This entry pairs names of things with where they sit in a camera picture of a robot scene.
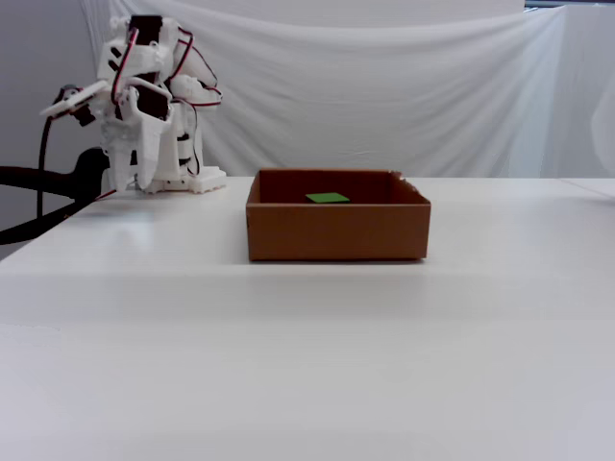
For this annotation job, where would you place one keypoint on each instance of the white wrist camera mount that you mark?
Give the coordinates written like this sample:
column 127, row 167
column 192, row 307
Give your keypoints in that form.
column 72, row 101

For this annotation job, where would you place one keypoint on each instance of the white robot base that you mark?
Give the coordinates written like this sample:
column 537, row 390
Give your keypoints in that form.
column 206, row 180

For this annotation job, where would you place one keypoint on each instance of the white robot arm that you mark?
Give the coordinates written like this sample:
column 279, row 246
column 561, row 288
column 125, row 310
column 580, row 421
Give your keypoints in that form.
column 182, row 91

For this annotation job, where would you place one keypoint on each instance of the green cube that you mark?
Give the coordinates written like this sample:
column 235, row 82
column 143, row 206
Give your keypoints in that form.
column 327, row 197

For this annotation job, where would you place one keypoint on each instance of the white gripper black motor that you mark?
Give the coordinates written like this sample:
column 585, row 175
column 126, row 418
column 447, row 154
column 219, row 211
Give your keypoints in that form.
column 146, row 139

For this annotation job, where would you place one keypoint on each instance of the brown cardboard box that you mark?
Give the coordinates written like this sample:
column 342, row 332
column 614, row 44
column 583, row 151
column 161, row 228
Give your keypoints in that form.
column 336, row 230

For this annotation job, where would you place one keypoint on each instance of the white backdrop cloth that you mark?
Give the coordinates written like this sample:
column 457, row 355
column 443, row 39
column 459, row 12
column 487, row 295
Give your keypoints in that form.
column 360, row 96

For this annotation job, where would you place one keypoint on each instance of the black chair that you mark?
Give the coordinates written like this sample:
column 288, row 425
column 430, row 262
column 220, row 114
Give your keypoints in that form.
column 72, row 185

